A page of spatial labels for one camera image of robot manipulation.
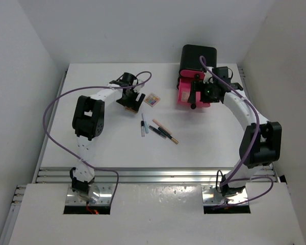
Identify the pink top drawer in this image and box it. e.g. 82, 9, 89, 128
180, 69, 205, 80

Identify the clear lip gloss tube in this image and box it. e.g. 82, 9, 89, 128
140, 120, 145, 137

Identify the base mounting plate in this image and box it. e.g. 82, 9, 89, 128
65, 183, 113, 206
201, 184, 248, 206

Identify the dark green eyeliner pen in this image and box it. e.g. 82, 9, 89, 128
148, 125, 167, 139

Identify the colourful eyeshadow palette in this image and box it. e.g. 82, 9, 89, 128
144, 93, 161, 107

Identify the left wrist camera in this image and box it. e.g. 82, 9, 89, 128
133, 80, 145, 93

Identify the pink concealer stick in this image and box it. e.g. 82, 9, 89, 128
152, 118, 172, 135

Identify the peach eyeshadow palette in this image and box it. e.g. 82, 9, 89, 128
125, 107, 138, 114

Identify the black gold mascara tube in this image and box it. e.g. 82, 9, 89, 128
158, 127, 179, 144

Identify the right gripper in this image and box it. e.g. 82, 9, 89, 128
188, 80, 219, 104

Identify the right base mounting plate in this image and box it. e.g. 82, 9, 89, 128
201, 184, 248, 206

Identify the light blue mascara tube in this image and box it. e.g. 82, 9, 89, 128
141, 113, 149, 134

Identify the pink drawer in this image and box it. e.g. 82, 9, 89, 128
180, 69, 205, 80
176, 77, 211, 110

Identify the aluminium front rail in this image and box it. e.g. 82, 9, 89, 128
33, 167, 278, 184

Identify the brown concealer palette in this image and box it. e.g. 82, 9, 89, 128
181, 91, 190, 103

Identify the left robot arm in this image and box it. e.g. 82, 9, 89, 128
70, 72, 145, 195

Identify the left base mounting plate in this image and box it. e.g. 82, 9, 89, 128
65, 183, 113, 206

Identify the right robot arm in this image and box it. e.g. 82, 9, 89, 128
188, 67, 282, 197

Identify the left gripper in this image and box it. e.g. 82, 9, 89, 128
117, 88, 145, 112

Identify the black drawer cabinet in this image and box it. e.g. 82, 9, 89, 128
178, 44, 217, 77

